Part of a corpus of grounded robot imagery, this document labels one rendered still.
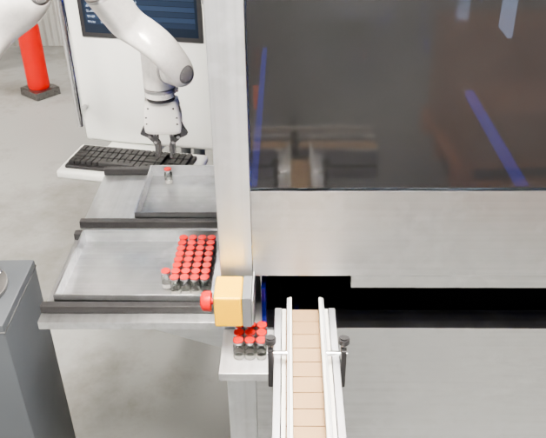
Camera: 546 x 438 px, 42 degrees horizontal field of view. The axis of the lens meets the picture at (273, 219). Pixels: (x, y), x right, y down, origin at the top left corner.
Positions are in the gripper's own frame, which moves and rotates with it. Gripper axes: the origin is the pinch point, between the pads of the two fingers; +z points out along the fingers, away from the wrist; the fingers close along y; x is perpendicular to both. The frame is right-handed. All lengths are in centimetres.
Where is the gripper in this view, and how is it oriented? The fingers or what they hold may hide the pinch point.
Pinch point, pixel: (165, 149)
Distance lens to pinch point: 198.4
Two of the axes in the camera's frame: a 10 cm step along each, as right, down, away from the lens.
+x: -0.2, 5.3, -8.5
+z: 0.0, 8.5, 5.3
